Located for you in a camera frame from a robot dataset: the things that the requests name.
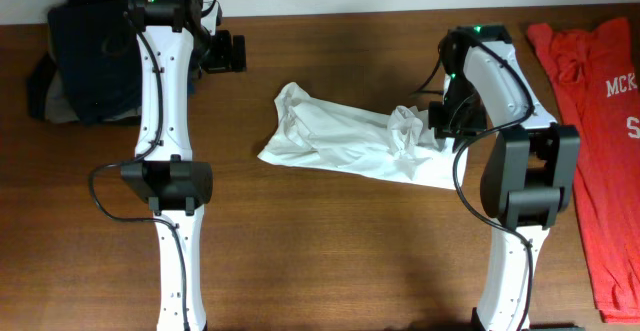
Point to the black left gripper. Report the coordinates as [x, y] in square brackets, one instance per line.
[224, 60]

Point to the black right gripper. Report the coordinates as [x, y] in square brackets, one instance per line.
[445, 124]

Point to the white robot print t-shirt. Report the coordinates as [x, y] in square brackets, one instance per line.
[399, 147]

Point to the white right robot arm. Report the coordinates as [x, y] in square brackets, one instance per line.
[529, 174]

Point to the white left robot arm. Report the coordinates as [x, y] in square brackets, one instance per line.
[178, 40]

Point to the red t-shirt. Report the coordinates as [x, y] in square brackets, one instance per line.
[594, 82]

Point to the folded navy blue garment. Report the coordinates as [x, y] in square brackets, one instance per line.
[97, 55]

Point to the folded grey garment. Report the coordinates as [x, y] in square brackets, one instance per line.
[58, 110]

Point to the folded black garment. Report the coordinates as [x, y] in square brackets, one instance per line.
[37, 86]

